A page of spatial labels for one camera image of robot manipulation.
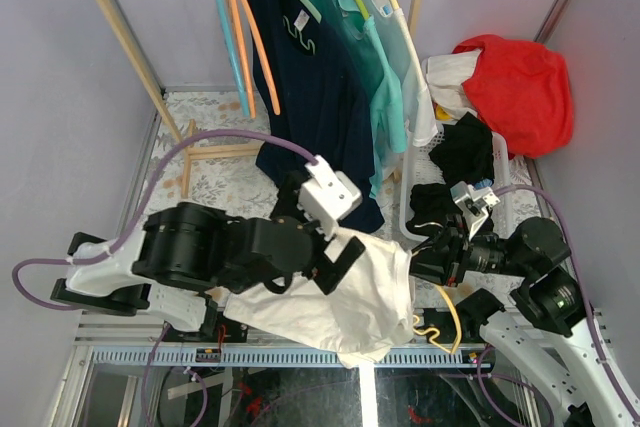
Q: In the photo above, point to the aluminium mounting rail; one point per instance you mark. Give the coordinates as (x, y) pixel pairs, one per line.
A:
(103, 328)

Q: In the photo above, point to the red cloth pile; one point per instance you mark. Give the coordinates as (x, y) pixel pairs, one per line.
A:
(521, 90)

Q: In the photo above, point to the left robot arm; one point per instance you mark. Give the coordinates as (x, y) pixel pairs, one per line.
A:
(167, 266)

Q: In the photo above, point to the white laundry basket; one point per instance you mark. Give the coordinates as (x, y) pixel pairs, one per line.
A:
(417, 168)

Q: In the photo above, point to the cream white hanger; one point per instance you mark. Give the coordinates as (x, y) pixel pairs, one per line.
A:
(397, 43)

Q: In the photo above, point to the white crumpled cloth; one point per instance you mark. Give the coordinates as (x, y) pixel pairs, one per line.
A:
(445, 76)

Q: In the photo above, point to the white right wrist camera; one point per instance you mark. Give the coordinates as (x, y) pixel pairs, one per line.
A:
(475, 205)

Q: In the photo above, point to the teal hanging shirt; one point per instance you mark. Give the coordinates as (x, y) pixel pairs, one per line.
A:
(379, 81)

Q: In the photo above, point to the light blue hanging shirt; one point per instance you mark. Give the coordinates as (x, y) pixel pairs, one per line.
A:
(419, 114)

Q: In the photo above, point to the orange plastic hanger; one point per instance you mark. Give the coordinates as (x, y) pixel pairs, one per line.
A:
(262, 56)
(243, 57)

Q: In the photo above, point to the black clothes in basket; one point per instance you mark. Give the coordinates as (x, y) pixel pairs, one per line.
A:
(464, 155)

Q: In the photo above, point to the pale yellow wavy hanger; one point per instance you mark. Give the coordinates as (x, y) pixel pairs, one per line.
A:
(452, 307)

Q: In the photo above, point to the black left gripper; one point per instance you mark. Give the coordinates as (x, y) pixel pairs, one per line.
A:
(326, 269)

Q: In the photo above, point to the blue plastic hanger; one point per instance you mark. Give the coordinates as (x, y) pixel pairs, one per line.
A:
(232, 54)

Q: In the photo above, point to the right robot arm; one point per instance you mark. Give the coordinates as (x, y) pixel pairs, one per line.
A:
(581, 384)

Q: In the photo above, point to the white t shirt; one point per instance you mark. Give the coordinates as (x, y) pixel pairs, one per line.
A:
(375, 293)

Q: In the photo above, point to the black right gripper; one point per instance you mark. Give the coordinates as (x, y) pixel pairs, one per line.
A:
(443, 258)

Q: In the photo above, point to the floral table cloth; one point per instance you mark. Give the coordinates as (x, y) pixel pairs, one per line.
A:
(236, 185)

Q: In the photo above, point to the navy blue hanging shirt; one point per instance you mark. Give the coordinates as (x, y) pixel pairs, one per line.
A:
(323, 106)

